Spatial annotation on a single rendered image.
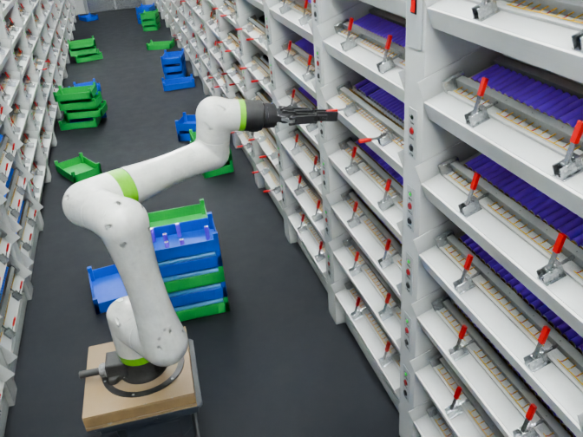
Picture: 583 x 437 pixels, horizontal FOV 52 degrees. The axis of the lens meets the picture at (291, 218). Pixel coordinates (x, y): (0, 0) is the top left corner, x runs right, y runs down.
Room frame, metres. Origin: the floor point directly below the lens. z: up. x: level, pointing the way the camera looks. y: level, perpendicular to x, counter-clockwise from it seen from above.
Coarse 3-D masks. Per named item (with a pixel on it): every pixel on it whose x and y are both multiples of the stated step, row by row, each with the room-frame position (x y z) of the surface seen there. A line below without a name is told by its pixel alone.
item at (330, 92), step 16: (336, 80) 1.96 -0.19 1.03; (352, 80) 1.98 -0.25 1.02; (336, 96) 1.95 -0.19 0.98; (384, 112) 1.70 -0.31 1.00; (352, 128) 1.73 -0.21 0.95; (368, 128) 1.64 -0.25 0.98; (368, 144) 1.62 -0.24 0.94; (400, 144) 1.49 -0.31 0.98; (384, 160) 1.51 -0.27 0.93; (400, 160) 1.37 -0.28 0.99
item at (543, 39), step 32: (448, 0) 1.26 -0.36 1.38; (480, 0) 1.17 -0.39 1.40; (512, 0) 1.11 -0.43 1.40; (544, 0) 1.02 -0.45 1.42; (576, 0) 0.96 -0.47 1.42; (448, 32) 1.21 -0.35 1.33; (480, 32) 1.09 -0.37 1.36; (512, 32) 1.00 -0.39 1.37; (544, 32) 0.95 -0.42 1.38; (576, 32) 0.90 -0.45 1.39; (544, 64) 0.92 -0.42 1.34; (576, 64) 0.84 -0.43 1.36
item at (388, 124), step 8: (344, 88) 1.93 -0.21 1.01; (352, 96) 1.84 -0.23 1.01; (360, 104) 1.77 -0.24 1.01; (368, 104) 1.74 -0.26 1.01; (368, 112) 1.71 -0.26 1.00; (376, 112) 1.67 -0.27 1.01; (368, 120) 1.68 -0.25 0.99; (376, 120) 1.66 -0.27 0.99; (384, 120) 1.61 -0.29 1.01; (384, 128) 1.58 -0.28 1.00; (392, 128) 1.54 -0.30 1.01; (400, 128) 1.52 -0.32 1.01; (400, 136) 1.49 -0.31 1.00
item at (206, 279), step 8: (216, 272) 2.10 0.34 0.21; (176, 280) 2.07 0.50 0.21; (184, 280) 2.08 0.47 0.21; (192, 280) 2.08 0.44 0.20; (200, 280) 2.09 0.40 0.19; (208, 280) 2.10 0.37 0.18; (216, 280) 2.10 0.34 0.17; (224, 280) 2.11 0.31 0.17; (168, 288) 2.06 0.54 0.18; (176, 288) 2.07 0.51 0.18; (184, 288) 2.08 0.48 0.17
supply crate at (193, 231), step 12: (156, 228) 2.25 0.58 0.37; (168, 228) 2.26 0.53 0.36; (180, 228) 2.27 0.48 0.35; (192, 228) 2.28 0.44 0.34; (156, 240) 2.23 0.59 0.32; (168, 240) 2.22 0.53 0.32; (192, 240) 2.20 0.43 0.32; (204, 240) 2.19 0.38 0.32; (216, 240) 2.11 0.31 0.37; (156, 252) 2.06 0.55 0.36; (168, 252) 2.07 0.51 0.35; (180, 252) 2.08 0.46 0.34; (192, 252) 2.09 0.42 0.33; (204, 252) 2.10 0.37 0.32
